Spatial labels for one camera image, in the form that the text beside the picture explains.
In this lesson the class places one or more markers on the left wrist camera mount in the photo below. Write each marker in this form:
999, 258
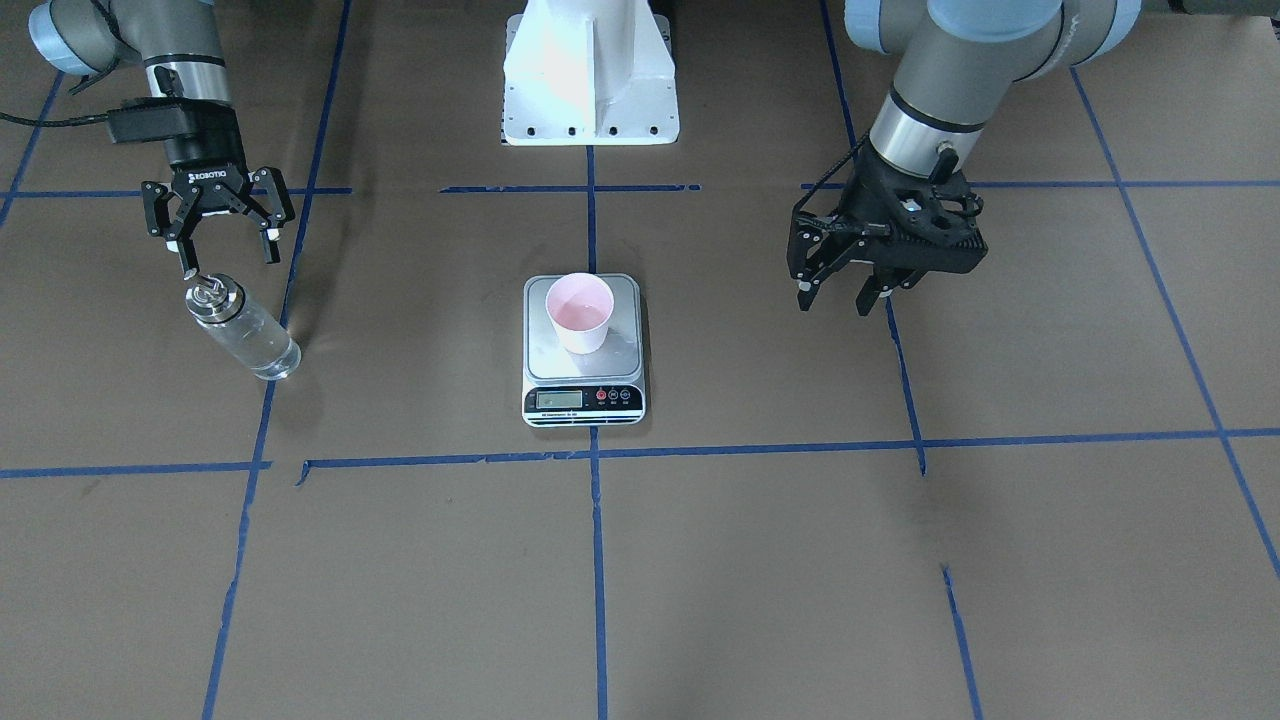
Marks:
933, 232

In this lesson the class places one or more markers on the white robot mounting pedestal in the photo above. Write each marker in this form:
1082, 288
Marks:
590, 73

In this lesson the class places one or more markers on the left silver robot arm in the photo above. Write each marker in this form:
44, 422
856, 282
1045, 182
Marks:
958, 60

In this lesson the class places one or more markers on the clear glass sauce bottle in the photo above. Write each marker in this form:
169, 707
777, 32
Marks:
242, 326

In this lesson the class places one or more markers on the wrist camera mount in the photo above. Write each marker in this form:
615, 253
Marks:
151, 119
933, 232

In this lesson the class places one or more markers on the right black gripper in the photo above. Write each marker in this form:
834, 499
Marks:
207, 152

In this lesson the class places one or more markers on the pink paper cup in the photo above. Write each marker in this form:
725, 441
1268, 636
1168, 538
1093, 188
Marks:
579, 306

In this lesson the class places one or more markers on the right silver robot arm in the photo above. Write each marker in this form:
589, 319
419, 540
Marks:
176, 44

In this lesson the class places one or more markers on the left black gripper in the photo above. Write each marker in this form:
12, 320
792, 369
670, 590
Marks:
858, 203

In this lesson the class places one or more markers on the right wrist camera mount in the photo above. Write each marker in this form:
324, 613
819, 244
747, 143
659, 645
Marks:
151, 119

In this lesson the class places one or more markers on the silver digital kitchen scale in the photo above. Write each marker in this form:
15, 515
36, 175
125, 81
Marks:
584, 390

